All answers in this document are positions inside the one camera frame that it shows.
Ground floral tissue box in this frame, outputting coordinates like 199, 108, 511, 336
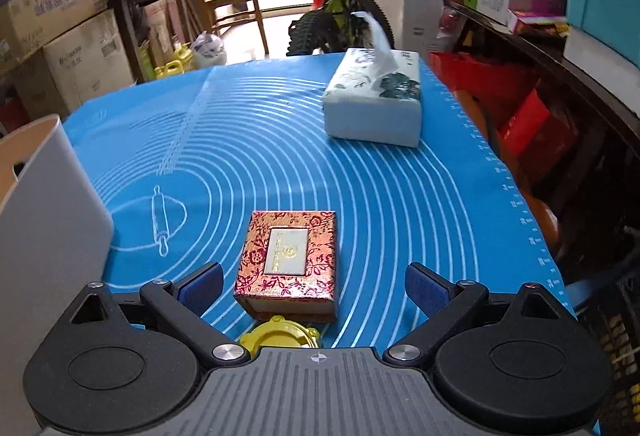
320, 10, 422, 148

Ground small white floor bag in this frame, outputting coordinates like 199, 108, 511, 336
190, 31, 228, 68

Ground orange paper bag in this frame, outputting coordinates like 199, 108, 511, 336
459, 88, 558, 259

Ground blue silicone baking mat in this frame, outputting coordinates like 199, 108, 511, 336
64, 50, 578, 351

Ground dark wooden shelf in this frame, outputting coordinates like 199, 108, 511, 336
441, 0, 640, 142

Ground large plain cardboard box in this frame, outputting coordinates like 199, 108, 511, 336
11, 8, 137, 120

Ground red patterned gift box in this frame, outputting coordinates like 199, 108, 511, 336
233, 210, 340, 323

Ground beige plastic storage basket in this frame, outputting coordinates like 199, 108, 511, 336
0, 114, 116, 362

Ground white foam box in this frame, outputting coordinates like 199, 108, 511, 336
563, 22, 640, 83

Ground yellow plastic jugs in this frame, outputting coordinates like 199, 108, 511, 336
154, 42, 195, 78

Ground black plastic crate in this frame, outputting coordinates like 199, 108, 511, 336
574, 273, 640, 436

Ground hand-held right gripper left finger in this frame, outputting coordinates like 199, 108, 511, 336
47, 261, 251, 363

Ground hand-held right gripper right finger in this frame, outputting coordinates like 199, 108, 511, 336
381, 262, 591, 364

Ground yellow plastic toy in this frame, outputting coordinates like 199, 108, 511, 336
238, 314, 321, 358

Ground red paper bags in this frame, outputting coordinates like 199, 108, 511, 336
429, 50, 568, 159

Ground open printed cardboard box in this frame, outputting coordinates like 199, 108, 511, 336
0, 0, 109, 63

